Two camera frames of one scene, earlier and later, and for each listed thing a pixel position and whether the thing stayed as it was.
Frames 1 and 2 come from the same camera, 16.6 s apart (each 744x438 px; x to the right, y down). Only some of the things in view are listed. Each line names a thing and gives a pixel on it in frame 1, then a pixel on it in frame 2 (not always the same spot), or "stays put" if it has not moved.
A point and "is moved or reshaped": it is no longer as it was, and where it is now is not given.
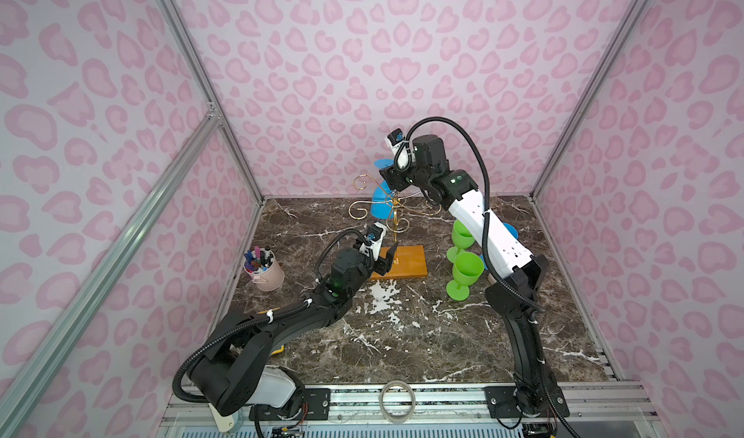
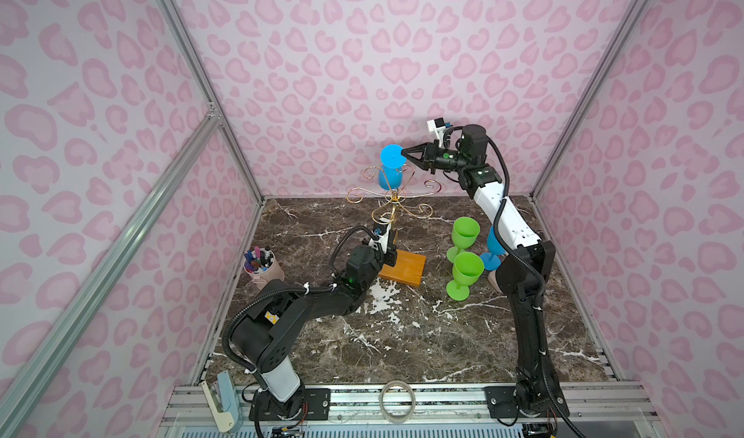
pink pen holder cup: (264, 269) stays put
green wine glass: (461, 239) stays put
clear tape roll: (396, 419) stays put
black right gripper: (394, 177) → (433, 157)
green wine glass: (467, 267) stays put
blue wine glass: (382, 205) is moved or reshaped
